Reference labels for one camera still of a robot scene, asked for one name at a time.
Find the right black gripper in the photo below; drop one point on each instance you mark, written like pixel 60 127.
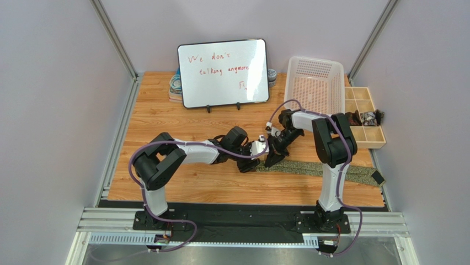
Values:
pixel 281 146

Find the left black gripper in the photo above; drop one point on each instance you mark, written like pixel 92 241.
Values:
pixel 247 157

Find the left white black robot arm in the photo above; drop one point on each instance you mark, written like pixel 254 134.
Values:
pixel 153 165

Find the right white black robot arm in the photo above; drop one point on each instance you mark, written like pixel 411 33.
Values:
pixel 335 146

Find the blue tape roll stack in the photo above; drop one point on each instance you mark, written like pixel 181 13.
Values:
pixel 175 90

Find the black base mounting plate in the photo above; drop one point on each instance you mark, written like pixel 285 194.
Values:
pixel 236 223

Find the blue white patterned jar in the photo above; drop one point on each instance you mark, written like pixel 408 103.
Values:
pixel 272 76

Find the white perforated plastic basket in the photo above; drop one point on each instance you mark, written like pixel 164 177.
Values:
pixel 318 84

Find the dark rolled tie in box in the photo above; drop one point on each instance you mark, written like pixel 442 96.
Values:
pixel 354 118

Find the whiteboard with red writing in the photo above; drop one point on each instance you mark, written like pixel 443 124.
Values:
pixel 223 73

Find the wooden compartment organizer box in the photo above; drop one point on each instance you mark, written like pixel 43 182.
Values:
pixel 367 137

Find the patterned rolled tie in box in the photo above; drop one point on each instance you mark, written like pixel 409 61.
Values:
pixel 374 118

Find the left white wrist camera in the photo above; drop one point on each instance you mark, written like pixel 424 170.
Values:
pixel 259 147

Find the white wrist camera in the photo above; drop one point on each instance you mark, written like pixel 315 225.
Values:
pixel 259 147
pixel 271 130

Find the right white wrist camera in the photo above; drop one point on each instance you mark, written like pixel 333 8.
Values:
pixel 271 130

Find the aluminium front rail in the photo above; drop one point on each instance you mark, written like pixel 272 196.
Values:
pixel 123 233

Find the left aluminium frame post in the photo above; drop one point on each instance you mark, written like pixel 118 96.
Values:
pixel 133 75

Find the aluminium frame post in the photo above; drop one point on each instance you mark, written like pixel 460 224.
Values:
pixel 374 35
pixel 133 75

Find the right aluminium frame post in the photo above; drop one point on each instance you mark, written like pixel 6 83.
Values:
pixel 374 35

